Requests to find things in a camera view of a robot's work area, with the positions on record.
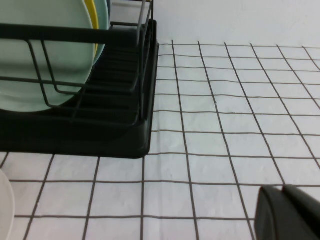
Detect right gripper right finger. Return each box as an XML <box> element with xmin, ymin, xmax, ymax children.
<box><xmin>282</xmin><ymin>184</ymin><xmax>320</xmax><ymax>240</ymax></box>

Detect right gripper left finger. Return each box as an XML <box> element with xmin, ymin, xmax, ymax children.
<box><xmin>254</xmin><ymin>185</ymin><xmax>307</xmax><ymax>240</ymax></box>

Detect white round plate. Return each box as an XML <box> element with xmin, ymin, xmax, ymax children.
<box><xmin>0</xmin><ymin>168</ymin><xmax>16</xmax><ymax>240</ymax></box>

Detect black dish drying rack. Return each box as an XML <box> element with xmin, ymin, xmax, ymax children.
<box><xmin>0</xmin><ymin>19</ymin><xmax>160</xmax><ymax>160</ymax></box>

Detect mint green round plate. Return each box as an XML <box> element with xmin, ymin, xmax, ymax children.
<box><xmin>0</xmin><ymin>0</ymin><xmax>100</xmax><ymax>113</ymax></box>

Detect light blue round plate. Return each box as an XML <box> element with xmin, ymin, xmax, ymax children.
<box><xmin>93</xmin><ymin>0</ymin><xmax>111</xmax><ymax>66</ymax></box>

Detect yellow round plate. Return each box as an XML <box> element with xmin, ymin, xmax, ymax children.
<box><xmin>83</xmin><ymin>0</ymin><xmax>100</xmax><ymax>58</ymax></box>

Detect white black-grid tablecloth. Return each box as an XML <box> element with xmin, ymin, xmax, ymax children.
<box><xmin>0</xmin><ymin>39</ymin><xmax>320</xmax><ymax>240</ymax></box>

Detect black wire dish rack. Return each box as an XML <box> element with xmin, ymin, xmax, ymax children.
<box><xmin>0</xmin><ymin>0</ymin><xmax>155</xmax><ymax>126</ymax></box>

